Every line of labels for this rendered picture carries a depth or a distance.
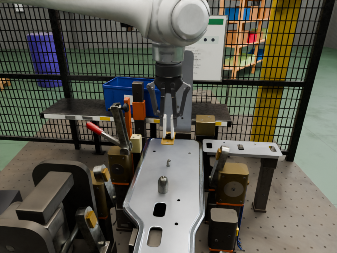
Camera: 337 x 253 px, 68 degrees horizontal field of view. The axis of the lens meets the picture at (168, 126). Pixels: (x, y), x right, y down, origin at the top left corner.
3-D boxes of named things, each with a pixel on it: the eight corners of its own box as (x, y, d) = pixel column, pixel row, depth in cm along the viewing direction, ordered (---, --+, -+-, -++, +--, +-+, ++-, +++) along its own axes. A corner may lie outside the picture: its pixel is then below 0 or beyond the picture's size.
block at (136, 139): (144, 215, 104) (139, 138, 88) (136, 214, 105) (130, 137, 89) (145, 209, 107) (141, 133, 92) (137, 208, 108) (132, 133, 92)
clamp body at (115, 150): (133, 234, 96) (127, 155, 81) (109, 231, 97) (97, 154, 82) (137, 221, 102) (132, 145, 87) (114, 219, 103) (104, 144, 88)
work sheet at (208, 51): (221, 82, 125) (227, 14, 112) (176, 81, 127) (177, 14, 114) (221, 81, 127) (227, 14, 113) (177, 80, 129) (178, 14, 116)
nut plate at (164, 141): (173, 144, 77) (173, 141, 76) (160, 144, 77) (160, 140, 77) (175, 132, 84) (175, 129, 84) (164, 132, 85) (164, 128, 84)
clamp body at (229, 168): (244, 257, 87) (260, 175, 72) (210, 253, 89) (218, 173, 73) (241, 241, 93) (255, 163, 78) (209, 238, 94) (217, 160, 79)
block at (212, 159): (234, 228, 99) (244, 168, 87) (204, 225, 100) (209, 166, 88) (232, 214, 105) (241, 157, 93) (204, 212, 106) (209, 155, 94)
